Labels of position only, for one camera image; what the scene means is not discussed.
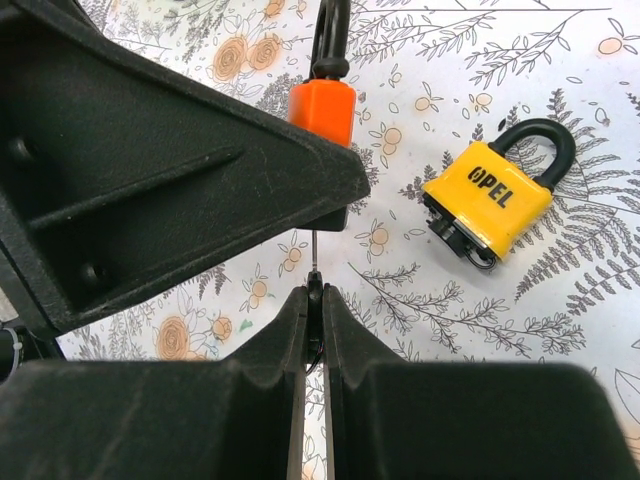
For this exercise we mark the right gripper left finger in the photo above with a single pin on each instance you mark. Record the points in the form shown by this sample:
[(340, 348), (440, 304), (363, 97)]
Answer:
[(237, 418)]

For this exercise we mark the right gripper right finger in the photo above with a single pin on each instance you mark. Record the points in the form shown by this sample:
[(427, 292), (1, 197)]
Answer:
[(388, 418)]

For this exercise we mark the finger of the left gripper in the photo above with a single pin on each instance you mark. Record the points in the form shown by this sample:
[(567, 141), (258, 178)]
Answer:
[(121, 178)]

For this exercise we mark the orange padlock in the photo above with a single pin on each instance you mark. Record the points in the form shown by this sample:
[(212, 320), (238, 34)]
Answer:
[(324, 105)]

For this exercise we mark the yellow padlock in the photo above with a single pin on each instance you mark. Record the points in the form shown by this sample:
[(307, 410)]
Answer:
[(482, 202)]

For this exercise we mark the floral table mat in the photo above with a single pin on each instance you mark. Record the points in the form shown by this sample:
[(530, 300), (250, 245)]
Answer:
[(433, 76)]

